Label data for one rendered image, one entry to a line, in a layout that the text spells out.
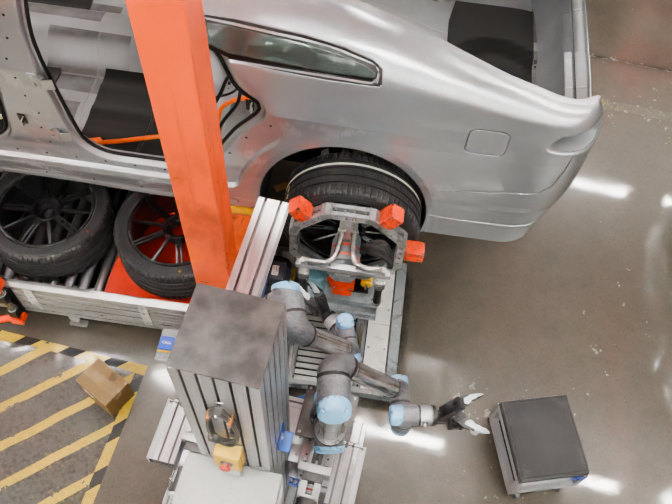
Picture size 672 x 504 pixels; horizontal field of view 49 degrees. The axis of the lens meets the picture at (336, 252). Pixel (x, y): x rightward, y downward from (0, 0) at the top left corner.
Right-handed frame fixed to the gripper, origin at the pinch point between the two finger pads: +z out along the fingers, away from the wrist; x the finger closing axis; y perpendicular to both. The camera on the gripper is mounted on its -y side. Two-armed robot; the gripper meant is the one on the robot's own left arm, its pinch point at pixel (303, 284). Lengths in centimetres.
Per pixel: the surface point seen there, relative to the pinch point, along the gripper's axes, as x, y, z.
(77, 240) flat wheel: -69, 32, 103
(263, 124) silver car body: 14, -54, 49
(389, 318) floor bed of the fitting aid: 50, 75, -13
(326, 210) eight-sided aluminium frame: 20.2, -29.0, 11.1
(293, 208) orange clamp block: 9.6, -27.9, 20.9
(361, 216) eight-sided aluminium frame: 30.7, -29.0, -0.3
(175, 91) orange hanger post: -34, -129, 20
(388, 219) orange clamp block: 38, -31, -9
